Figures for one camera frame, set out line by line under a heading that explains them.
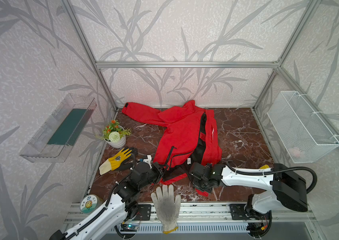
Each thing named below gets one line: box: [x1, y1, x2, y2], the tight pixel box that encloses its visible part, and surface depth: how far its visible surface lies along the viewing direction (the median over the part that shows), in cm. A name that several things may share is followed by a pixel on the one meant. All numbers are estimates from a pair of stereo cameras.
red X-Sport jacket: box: [122, 100, 223, 197], surface depth 98 cm
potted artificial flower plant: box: [103, 120, 132, 149], surface depth 90 cm
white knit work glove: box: [150, 184, 181, 234], surface depth 77 cm
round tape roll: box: [80, 194, 104, 214], surface depth 71 cm
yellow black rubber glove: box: [98, 147, 133, 176], surface depth 90 cm
